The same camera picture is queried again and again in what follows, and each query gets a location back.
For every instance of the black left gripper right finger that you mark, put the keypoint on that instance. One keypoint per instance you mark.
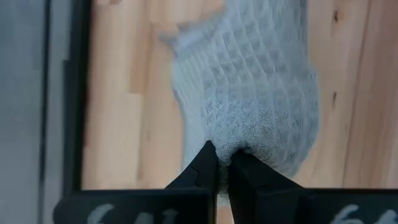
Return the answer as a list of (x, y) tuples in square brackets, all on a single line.
[(248, 180)]

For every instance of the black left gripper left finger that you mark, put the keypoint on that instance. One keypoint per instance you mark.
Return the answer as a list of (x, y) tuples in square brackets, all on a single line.
[(203, 171)]

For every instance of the grey microfiber towel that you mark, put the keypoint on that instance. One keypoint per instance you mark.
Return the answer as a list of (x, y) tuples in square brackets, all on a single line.
[(248, 93)]

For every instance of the black aluminium table frame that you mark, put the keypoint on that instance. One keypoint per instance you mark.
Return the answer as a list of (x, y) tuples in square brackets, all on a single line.
[(73, 124)]

